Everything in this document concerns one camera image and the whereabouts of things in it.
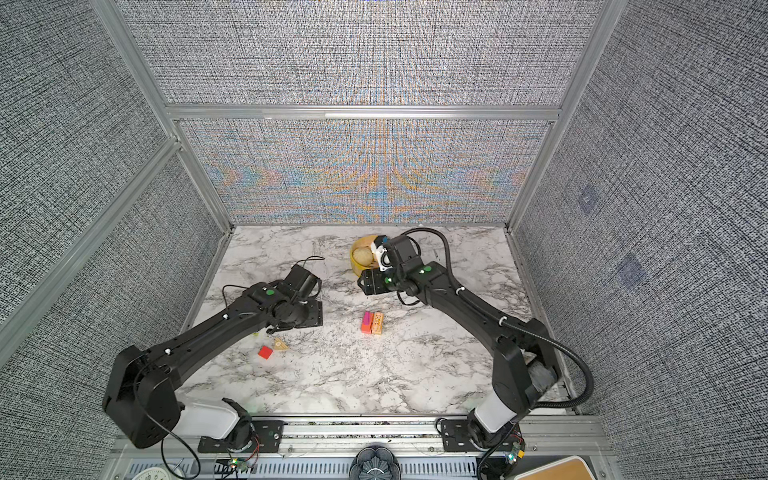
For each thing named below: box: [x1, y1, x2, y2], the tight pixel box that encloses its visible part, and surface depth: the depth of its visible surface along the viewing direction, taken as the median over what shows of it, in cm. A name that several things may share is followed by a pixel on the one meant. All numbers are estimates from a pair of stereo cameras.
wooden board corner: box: [514, 455, 595, 480], surface depth 67 cm
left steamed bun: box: [352, 246, 373, 266], surface depth 105 cm
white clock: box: [131, 467, 171, 480], surface depth 66 cm
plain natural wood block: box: [372, 311, 384, 335], surface depth 92 cm
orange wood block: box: [361, 311, 375, 334], surface depth 93 cm
